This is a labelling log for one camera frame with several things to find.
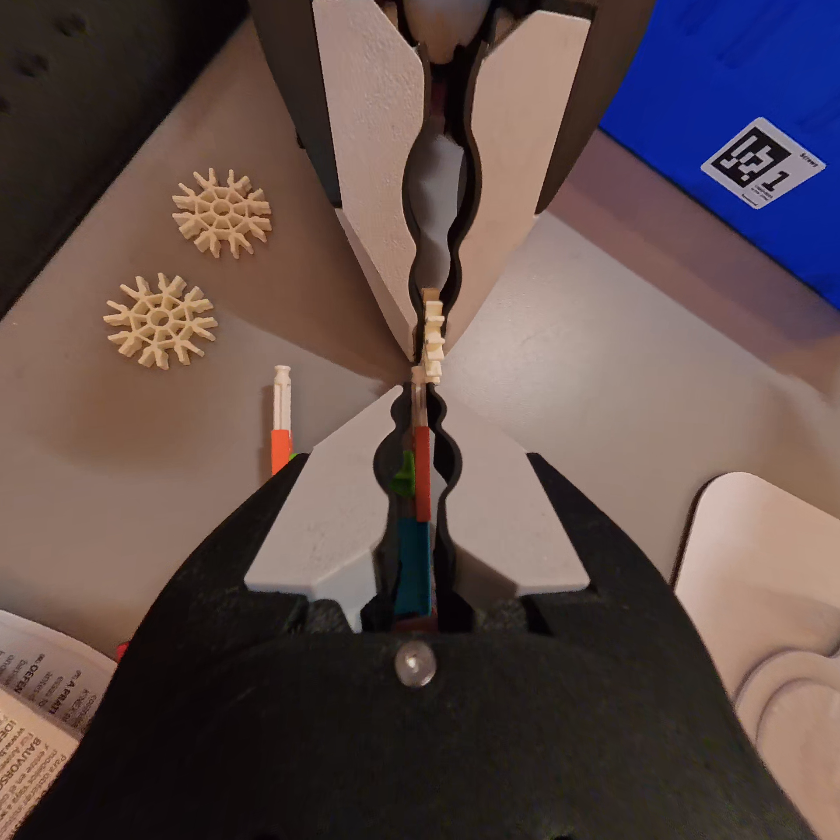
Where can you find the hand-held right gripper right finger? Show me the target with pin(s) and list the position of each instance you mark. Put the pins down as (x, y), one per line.
(518, 525)

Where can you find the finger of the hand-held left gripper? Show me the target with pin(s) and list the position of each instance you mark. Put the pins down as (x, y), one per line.
(367, 131)
(518, 131)

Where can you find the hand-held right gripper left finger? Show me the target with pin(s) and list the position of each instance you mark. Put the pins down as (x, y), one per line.
(315, 525)

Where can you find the orange toy clip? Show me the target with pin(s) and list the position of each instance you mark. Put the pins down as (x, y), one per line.
(281, 453)
(422, 472)

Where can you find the lime green spool rod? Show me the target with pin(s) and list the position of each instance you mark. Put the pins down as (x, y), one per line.
(403, 472)

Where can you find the white snowflake connector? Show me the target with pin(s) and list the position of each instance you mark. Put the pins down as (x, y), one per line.
(433, 334)
(222, 213)
(159, 321)

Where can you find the blue plastic bin with label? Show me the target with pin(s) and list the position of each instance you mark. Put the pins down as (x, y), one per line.
(722, 65)

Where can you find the black perforated board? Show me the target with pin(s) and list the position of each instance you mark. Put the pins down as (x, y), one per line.
(98, 131)

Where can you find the white instruction booklet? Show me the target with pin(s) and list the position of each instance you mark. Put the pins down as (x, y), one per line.
(39, 709)

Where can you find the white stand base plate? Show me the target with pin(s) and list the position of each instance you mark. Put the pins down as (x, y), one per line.
(754, 590)

